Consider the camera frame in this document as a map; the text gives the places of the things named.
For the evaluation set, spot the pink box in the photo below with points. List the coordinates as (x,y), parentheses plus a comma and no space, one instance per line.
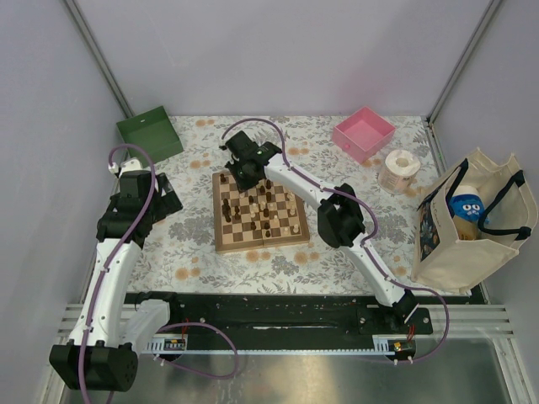
(363,134)

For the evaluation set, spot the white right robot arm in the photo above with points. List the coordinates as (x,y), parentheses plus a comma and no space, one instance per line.
(340,220)

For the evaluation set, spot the blue plush toy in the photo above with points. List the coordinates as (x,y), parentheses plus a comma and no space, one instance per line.
(468,207)

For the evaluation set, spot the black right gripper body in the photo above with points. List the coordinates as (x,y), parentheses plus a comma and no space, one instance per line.
(244,182)

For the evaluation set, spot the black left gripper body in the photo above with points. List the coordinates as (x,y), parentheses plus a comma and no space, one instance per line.
(167,204)

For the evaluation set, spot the cream canvas tote bag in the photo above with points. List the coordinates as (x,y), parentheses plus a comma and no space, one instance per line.
(455,255)

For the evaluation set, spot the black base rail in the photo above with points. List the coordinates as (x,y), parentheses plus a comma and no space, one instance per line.
(291,323)

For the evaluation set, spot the dark chess piece cluster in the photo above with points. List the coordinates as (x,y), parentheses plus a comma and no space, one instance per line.
(226,210)

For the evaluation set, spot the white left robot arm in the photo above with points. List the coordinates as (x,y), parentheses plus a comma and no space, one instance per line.
(102,351)

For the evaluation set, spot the wooden chess board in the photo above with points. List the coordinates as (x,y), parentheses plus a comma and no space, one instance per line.
(268,215)

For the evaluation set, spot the toilet paper roll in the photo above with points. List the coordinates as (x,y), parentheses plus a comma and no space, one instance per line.
(398,171)

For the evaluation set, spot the green box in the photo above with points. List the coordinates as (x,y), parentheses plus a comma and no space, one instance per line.
(153,132)

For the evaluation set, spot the floral tablecloth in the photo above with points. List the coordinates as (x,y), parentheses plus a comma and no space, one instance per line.
(180,254)

